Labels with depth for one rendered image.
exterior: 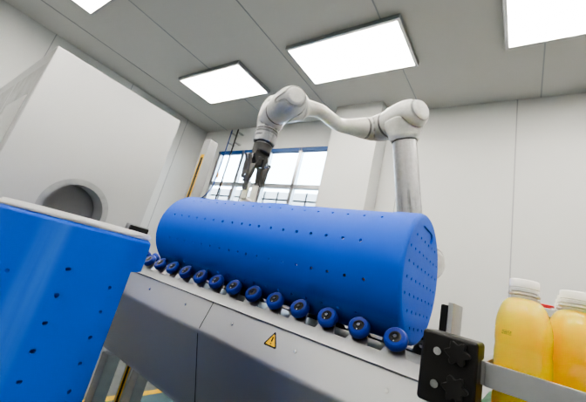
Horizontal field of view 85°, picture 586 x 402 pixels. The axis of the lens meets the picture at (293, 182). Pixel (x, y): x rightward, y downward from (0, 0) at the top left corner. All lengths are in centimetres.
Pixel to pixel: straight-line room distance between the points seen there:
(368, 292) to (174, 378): 64
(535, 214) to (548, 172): 43
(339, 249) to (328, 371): 23
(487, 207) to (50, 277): 359
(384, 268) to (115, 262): 51
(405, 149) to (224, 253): 85
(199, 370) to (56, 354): 40
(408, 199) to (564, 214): 254
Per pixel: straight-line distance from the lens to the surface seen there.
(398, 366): 68
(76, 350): 71
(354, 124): 149
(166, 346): 110
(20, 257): 68
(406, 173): 138
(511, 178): 388
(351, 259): 69
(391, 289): 66
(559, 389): 56
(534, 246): 368
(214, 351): 92
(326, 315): 74
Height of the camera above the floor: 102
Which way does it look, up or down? 16 degrees up
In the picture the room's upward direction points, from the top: 14 degrees clockwise
